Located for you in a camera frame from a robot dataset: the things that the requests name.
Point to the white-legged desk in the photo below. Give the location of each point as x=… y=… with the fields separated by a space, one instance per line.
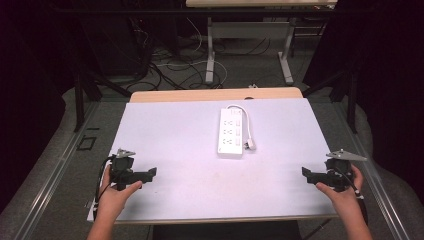
x=250 y=30

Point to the black metal stand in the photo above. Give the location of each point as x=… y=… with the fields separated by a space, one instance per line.
x=80 y=100
x=350 y=100

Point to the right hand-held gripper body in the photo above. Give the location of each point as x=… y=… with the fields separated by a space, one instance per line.
x=340 y=173

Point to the aluminium floor rail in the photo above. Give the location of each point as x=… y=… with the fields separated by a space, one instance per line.
x=373 y=176
x=50 y=176

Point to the black floor socket frame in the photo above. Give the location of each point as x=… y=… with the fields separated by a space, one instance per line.
x=86 y=143

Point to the white plug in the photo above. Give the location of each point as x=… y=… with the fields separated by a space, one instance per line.
x=250 y=144

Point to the person's left hand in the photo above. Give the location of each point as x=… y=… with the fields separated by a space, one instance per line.
x=111 y=200

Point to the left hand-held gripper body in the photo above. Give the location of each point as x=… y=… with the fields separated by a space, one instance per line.
x=121 y=166

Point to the pale lilac table mat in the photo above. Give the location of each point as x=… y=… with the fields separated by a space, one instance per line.
x=186 y=140

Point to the white power strip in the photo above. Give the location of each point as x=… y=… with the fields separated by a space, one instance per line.
x=230 y=133

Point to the person's right hand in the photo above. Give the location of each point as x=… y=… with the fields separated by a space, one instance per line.
x=346 y=200

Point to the dark computer tower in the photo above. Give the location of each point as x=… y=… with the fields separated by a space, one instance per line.
x=116 y=46

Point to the wooden table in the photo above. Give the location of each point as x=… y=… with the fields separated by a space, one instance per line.
x=200 y=95

